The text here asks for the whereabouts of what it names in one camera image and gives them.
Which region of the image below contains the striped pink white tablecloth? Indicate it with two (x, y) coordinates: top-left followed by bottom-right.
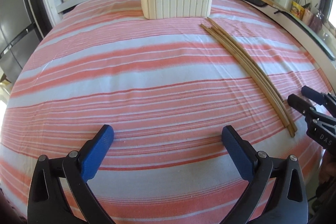
(1, 0), (322, 223)

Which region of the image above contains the wooden chopstick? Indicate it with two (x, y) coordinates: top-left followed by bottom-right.
(205, 17), (298, 132)
(205, 27), (295, 132)
(200, 23), (296, 138)

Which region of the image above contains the grey steel refrigerator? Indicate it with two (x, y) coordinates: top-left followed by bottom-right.
(1, 0), (42, 83)

